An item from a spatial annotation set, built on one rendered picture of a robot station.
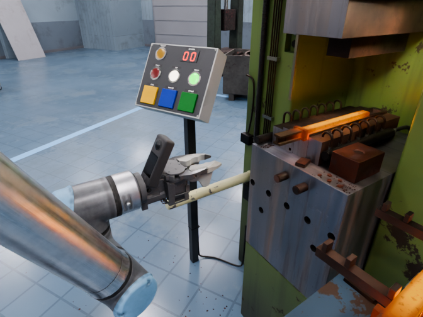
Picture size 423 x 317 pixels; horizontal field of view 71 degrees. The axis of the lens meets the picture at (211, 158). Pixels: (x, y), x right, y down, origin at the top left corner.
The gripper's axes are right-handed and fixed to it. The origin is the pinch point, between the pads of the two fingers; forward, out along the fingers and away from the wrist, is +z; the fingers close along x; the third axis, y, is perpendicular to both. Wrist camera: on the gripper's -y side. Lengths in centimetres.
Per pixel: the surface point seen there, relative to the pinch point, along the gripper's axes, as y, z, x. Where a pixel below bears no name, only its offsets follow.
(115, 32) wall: 43, 270, -1008
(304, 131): -1.2, 31.4, 2.2
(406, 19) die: -31, 61, 8
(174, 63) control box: -13, 19, -58
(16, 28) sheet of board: 21, -8, -982
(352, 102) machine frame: 2, 81, -15
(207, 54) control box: -18, 27, -46
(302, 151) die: 6.3, 32.9, 1.2
